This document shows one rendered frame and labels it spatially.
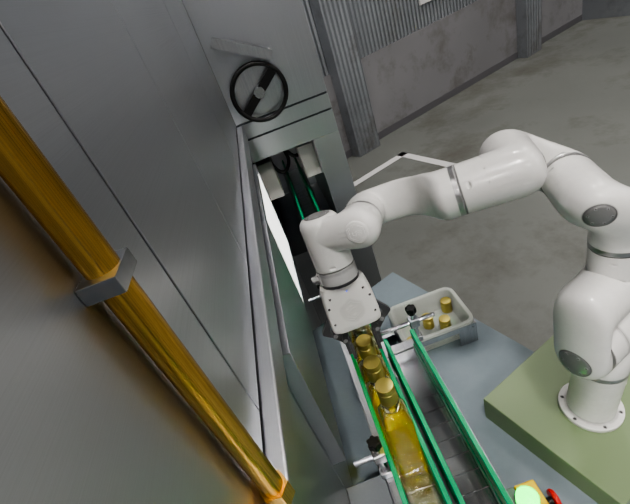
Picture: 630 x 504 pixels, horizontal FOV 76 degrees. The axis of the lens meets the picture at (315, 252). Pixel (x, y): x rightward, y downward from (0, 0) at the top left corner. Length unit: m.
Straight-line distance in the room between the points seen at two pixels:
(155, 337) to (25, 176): 0.11
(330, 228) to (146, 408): 0.49
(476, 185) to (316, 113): 1.10
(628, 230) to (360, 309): 0.44
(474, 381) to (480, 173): 0.73
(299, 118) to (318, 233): 1.01
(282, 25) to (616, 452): 1.52
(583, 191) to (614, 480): 0.61
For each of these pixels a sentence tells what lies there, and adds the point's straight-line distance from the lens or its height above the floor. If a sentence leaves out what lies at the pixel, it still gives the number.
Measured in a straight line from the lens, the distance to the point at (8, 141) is 0.23.
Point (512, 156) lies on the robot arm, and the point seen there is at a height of 1.48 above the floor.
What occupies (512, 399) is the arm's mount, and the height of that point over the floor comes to 0.83.
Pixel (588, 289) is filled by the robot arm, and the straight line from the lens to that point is 0.79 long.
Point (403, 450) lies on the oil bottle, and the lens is 0.90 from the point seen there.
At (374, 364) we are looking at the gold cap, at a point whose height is 1.16.
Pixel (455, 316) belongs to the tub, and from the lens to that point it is 1.39.
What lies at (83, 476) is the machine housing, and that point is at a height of 1.64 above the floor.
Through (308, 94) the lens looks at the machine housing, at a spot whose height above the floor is 1.41.
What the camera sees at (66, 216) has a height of 1.72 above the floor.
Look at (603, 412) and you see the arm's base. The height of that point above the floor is 0.87.
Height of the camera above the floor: 1.78
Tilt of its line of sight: 33 degrees down
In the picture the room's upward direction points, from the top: 21 degrees counter-clockwise
